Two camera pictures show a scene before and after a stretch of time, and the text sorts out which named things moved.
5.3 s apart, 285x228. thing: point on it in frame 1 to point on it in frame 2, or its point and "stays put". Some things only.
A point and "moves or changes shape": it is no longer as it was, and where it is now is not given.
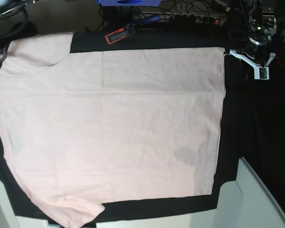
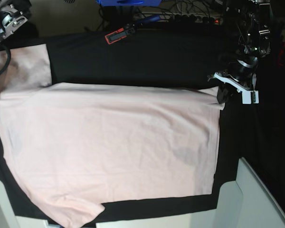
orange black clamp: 129,28 stays put
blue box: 128,3 stays put
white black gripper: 256,53 to 241,73
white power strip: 185,17 stays put
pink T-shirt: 80,129 moves or changes shape
